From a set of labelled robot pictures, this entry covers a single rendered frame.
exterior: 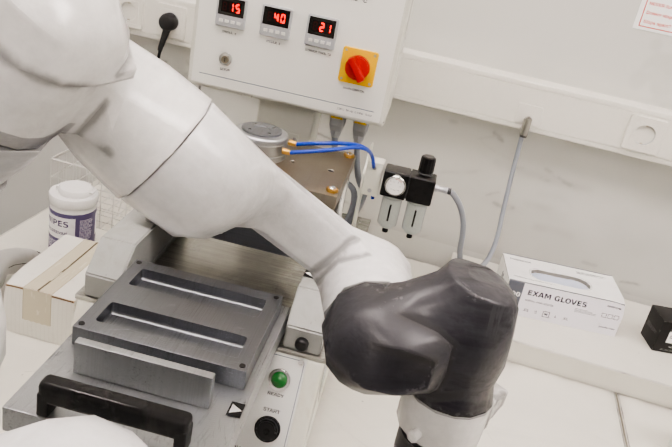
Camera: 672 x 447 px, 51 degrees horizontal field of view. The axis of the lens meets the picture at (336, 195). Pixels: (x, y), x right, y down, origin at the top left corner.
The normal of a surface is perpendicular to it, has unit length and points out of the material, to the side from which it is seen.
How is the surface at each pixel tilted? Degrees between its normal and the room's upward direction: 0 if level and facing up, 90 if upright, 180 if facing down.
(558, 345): 0
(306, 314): 40
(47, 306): 89
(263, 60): 90
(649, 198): 90
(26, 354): 0
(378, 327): 48
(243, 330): 0
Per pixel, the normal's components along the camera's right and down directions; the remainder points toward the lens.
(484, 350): 0.16, 0.36
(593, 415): 0.18, -0.90
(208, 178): 0.41, 0.14
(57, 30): 0.72, 0.07
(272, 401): -0.07, -0.05
